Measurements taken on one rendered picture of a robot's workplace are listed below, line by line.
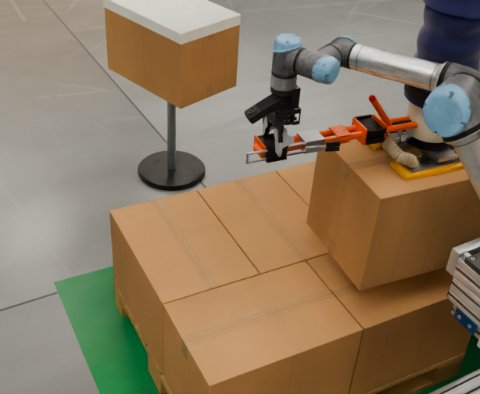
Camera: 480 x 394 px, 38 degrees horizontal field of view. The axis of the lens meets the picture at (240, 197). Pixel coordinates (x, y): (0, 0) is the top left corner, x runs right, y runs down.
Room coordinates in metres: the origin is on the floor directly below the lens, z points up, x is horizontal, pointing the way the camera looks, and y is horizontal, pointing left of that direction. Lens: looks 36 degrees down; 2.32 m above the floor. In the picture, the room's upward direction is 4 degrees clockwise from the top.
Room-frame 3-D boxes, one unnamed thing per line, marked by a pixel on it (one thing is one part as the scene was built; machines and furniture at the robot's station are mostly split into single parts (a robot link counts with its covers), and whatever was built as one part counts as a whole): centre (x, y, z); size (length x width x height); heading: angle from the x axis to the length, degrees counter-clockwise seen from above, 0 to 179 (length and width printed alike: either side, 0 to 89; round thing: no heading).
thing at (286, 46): (1.81, -0.10, 1.50); 0.09 x 0.08 x 0.11; 57
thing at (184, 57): (3.40, 0.42, 0.82); 0.60 x 0.40 x 0.40; 48
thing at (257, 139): (1.82, -0.08, 1.20); 0.08 x 0.07 x 0.05; 115
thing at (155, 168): (3.40, 0.42, 0.31); 0.40 x 0.40 x 0.62
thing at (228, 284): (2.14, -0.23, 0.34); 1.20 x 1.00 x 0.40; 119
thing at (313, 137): (1.87, -0.21, 1.19); 0.07 x 0.07 x 0.04; 25
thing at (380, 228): (2.07, -0.62, 0.87); 0.60 x 0.40 x 0.40; 116
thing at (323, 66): (1.77, -0.20, 1.50); 0.11 x 0.11 x 0.08; 57
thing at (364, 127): (1.96, -0.40, 1.20); 0.10 x 0.08 x 0.06; 25
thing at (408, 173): (1.99, -0.67, 1.09); 0.34 x 0.10 x 0.05; 115
